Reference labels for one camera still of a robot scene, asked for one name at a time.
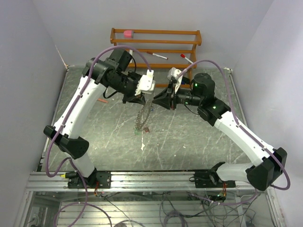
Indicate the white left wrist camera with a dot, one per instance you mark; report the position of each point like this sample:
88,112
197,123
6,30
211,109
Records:
146,83

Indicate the pink eraser block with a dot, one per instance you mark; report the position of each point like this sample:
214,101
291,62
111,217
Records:
128,34

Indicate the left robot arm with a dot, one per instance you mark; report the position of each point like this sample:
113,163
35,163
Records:
77,111

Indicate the red capped white marker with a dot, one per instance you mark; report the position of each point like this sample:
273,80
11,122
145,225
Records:
189,62

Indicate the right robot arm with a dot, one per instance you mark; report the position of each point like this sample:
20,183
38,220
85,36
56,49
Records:
266,162

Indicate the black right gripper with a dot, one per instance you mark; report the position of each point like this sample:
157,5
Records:
164,99

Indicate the green key tag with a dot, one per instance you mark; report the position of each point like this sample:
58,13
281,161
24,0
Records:
136,131

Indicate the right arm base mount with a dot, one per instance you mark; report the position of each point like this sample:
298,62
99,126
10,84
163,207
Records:
208,178

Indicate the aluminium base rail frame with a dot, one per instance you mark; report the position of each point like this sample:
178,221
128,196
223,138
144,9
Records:
125,182

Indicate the blue stapler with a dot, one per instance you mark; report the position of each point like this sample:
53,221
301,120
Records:
185,81

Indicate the wooden shelf rack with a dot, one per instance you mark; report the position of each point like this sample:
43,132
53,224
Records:
169,43

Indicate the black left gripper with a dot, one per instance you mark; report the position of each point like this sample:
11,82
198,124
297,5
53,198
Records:
139,98

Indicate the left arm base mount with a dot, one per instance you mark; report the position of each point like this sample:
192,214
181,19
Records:
98,179

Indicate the red white marker pen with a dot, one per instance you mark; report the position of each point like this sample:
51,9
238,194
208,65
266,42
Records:
157,55

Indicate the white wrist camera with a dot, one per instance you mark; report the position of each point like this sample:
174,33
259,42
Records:
174,75
146,83

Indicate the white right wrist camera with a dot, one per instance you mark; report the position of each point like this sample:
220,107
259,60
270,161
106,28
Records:
174,75

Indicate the round metal keyring disc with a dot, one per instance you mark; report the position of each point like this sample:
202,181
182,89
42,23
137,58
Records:
143,116

